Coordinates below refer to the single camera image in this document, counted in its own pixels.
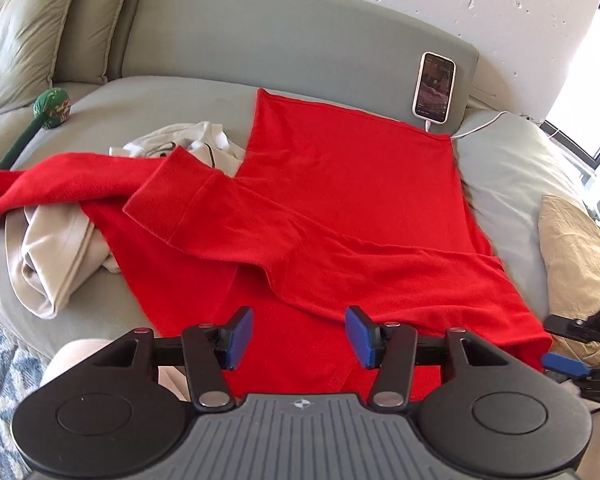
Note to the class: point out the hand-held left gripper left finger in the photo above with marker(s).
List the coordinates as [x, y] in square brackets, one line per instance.
[240, 340]

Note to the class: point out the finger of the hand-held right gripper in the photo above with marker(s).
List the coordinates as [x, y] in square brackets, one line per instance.
[565, 364]
[580, 330]

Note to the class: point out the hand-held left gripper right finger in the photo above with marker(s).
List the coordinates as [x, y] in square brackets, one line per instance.
[360, 337]

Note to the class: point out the red sweater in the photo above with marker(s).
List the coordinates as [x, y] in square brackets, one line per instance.
[340, 200]

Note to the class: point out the beige pillow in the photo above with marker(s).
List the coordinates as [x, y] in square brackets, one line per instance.
[580, 260]

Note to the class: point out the person's knee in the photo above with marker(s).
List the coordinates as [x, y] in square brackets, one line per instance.
[80, 352]

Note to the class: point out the beige garment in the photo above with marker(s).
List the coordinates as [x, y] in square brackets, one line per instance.
[55, 260]

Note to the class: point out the window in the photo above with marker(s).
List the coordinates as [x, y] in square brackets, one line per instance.
[590, 95]

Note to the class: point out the blue white patterned rug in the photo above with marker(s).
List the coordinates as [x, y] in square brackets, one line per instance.
[5, 395]

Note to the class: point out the smartphone in white case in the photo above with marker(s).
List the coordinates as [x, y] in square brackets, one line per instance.
[434, 87]

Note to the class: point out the green plush massage hammer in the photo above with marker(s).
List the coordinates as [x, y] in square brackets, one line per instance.
[52, 105]

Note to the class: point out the grey sofa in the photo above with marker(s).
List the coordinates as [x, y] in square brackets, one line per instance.
[280, 35]

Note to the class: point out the large grey back cushion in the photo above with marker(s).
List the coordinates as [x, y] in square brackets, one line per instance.
[20, 45]

